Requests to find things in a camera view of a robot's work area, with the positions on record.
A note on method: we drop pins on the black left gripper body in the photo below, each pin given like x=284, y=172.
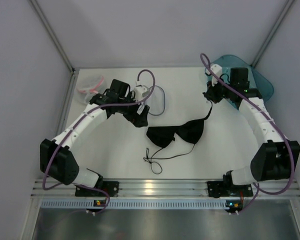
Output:
x=134, y=115

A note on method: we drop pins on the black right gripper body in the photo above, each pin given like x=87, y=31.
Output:
x=212, y=95

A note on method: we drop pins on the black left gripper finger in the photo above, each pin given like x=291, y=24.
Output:
x=145, y=111
x=140, y=121

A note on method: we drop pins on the blue-trimmed white mesh laundry bag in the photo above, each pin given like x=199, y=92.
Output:
x=157, y=101

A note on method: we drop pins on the black bra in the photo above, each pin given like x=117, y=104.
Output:
x=190, y=132

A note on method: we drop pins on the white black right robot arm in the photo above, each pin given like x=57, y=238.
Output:
x=276, y=157

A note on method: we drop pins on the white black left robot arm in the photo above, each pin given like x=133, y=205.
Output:
x=57, y=156

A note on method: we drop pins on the teal plastic tray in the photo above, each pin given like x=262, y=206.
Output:
x=244, y=79

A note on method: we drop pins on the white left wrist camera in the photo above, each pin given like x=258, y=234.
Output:
x=141, y=92

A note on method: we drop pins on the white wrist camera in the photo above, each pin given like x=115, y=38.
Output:
x=141, y=92
x=216, y=70

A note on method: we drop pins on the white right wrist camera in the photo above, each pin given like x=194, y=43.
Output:
x=216, y=70

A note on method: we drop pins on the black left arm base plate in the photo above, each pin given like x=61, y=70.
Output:
x=107, y=187

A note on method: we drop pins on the left aluminium corner post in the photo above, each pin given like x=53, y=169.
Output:
x=51, y=33

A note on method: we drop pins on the aluminium corner post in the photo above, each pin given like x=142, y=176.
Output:
x=279, y=20
x=51, y=33

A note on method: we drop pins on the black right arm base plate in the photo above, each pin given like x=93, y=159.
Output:
x=218, y=189

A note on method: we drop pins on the white slotted cable duct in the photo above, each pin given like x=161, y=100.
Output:
x=156, y=204

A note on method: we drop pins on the aluminium front rail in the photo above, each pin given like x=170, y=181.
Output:
x=166, y=189

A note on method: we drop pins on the right aluminium corner post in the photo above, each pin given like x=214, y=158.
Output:
x=279, y=20

